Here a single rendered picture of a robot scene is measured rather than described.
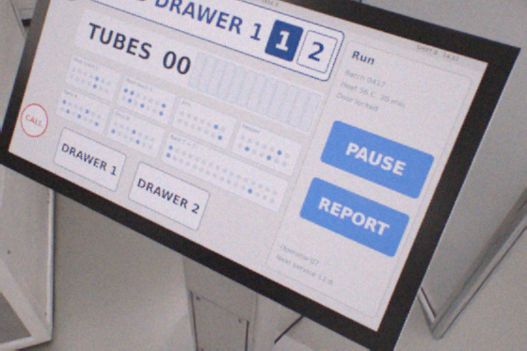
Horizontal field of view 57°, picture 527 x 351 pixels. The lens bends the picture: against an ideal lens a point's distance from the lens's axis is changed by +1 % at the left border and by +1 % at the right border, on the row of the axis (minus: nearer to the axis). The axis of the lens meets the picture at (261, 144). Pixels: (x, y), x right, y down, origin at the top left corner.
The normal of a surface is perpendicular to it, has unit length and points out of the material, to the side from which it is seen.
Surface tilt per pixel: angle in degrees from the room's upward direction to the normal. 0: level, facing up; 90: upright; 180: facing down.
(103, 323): 0
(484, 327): 0
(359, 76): 50
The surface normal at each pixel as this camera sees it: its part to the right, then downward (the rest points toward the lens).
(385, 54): -0.32, 0.03
